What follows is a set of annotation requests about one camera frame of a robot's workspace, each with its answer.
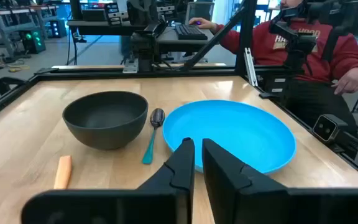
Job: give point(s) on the black box white labels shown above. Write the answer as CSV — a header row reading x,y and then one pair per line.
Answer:
x,y
278,85

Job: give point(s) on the black frame clip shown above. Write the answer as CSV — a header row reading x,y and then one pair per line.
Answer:
x,y
265,95

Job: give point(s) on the blue plate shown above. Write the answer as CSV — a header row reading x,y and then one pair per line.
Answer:
x,y
235,130

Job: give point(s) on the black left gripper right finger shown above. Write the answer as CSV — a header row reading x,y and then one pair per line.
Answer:
x,y
228,193

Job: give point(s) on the silver aluminium bracket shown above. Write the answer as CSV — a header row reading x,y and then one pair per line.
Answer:
x,y
250,67

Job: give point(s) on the person's hand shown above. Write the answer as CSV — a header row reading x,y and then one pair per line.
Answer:
x,y
204,24
351,81

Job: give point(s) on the stack of labelled black boxes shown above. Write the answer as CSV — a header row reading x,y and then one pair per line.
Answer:
x,y
115,14

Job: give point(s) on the dark desk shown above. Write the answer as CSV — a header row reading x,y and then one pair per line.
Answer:
x,y
98,26

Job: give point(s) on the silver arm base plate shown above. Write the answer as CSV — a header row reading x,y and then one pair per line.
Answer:
x,y
131,66

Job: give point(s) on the grey desk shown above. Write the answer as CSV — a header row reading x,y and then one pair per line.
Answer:
x,y
172,40

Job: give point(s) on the computer tower green lights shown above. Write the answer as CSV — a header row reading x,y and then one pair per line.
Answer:
x,y
33,40

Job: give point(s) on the person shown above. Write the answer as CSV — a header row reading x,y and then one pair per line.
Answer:
x,y
351,59

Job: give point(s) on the grey workbench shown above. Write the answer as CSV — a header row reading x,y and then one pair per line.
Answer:
x,y
11,26

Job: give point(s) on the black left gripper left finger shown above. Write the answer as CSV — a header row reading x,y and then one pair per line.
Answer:
x,y
166,199

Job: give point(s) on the dark grey bowl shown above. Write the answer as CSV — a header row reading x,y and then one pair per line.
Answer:
x,y
104,124

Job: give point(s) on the computer tower blue lights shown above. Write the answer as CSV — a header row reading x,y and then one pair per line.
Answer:
x,y
57,29

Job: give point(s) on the grey table-level camera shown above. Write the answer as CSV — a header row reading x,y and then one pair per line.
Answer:
x,y
326,127

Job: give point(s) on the black keyboard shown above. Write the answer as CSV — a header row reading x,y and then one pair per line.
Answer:
x,y
191,32

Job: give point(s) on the black table frame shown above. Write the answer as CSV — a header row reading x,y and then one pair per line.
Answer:
x,y
135,73

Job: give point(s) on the grey monitor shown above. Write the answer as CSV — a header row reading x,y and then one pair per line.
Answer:
x,y
199,12

